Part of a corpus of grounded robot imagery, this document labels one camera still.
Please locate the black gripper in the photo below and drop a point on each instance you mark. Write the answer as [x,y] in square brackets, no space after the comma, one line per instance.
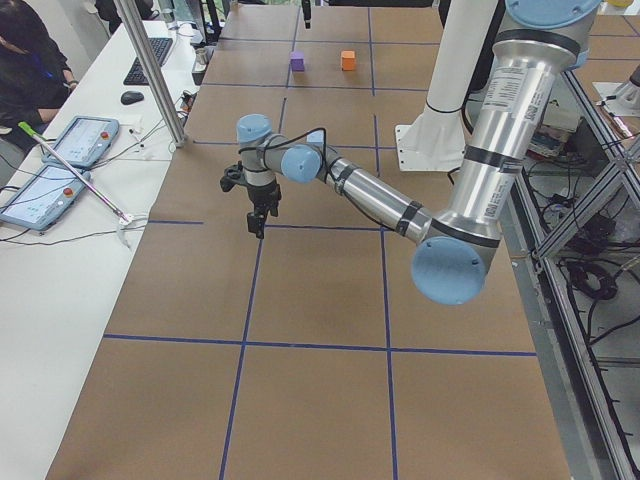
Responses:
[260,193]

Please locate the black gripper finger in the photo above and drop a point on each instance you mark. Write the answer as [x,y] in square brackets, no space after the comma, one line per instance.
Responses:
[307,12]

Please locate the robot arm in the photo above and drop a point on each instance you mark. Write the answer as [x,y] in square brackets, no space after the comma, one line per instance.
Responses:
[537,41]

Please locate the purple foam block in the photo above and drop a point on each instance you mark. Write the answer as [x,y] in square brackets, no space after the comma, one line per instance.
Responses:
[297,61]

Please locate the orange foam block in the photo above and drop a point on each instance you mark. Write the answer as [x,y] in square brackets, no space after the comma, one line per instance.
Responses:
[348,60]

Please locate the metal cup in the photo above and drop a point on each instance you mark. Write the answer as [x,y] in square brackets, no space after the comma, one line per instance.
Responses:
[201,60]

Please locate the black computer mouse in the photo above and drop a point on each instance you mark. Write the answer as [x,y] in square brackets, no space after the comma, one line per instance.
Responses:
[131,97]

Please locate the upper teach pendant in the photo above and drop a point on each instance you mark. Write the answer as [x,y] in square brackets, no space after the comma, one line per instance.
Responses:
[85,140]

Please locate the teach pendant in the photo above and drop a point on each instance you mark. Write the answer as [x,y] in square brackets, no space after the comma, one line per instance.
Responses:
[85,140]
[43,199]

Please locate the lower teach pendant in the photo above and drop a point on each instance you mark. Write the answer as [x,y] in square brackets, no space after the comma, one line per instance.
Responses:
[43,199]

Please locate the metal rod green tip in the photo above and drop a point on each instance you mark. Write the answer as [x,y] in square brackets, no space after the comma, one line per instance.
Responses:
[124,218]

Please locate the seated person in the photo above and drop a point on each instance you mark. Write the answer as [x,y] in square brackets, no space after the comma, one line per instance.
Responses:
[36,79]

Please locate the stack of books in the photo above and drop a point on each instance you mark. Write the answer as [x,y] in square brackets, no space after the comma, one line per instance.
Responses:
[557,126]

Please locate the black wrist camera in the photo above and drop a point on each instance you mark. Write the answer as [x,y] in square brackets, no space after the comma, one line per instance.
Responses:
[233,176]

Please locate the aluminium frame post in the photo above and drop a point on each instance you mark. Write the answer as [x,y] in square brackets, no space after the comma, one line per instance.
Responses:
[129,14]

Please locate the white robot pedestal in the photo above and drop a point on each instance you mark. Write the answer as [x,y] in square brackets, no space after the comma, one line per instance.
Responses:
[435,141]

